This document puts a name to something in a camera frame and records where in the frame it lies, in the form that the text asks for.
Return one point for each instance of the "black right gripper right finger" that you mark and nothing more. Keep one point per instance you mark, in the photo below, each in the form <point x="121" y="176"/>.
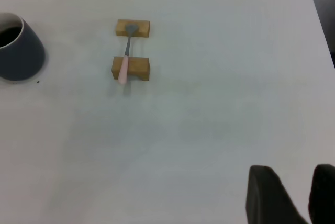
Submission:
<point x="323" y="195"/>

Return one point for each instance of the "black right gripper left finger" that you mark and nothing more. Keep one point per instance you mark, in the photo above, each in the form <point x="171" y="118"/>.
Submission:
<point x="269" y="200"/>

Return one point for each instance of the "dark grey ceramic cup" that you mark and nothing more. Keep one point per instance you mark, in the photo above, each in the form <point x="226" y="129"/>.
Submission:
<point x="21" y="59"/>

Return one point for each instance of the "arched wooden block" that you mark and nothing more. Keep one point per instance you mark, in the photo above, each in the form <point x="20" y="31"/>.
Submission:
<point x="138" y="67"/>

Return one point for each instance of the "flat rectangular wooden block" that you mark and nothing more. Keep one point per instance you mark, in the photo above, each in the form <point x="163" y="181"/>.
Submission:
<point x="144" y="27"/>

